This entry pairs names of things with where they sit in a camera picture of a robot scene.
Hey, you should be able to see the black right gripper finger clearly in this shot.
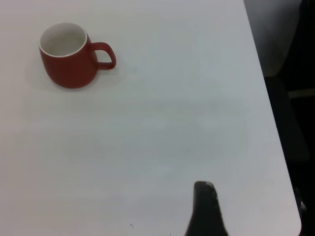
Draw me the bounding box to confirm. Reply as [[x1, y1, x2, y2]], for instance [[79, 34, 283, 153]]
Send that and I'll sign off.
[[184, 181, 228, 236]]

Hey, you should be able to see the red ceramic mug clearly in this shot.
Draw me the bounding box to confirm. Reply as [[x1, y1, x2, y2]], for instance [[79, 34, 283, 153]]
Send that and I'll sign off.
[[38, 22, 117, 89]]

